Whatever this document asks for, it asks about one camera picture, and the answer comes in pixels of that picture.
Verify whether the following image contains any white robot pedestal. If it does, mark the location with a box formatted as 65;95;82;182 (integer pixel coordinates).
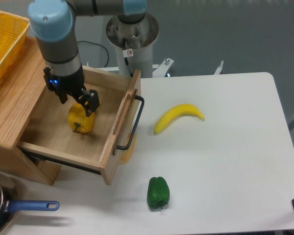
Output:
105;12;173;79

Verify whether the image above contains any wooden drawer cabinet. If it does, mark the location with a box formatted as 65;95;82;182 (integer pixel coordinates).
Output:
0;37;61;185

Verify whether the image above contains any orange item under drawer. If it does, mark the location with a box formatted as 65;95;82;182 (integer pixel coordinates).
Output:
119;134;137;165

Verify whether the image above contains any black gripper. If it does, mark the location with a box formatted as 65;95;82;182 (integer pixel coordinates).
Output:
43;66;100;117

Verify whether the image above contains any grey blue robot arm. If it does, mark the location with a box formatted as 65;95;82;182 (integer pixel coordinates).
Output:
28;0;147;117

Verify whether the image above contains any yellow plastic basket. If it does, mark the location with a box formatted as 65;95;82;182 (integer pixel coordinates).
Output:
0;10;30;80

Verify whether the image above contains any green bell pepper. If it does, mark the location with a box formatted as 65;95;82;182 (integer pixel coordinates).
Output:
147;177;170;210

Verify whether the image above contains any blue handled frying pan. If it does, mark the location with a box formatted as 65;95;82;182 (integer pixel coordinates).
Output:
0;173;60;232

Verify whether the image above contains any open wooden top drawer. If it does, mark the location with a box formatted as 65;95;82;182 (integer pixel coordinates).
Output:
18;67;141;185

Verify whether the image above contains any black cable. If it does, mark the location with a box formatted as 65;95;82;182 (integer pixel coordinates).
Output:
77;40;110;68

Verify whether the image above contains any yellow banana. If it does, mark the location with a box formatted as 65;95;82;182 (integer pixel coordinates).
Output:
153;103;205;135

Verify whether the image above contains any black drawer handle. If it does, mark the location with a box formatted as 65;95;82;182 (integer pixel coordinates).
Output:
116;95;145;151

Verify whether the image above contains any yellow bell pepper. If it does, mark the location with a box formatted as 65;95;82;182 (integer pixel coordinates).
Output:
67;102;95;133

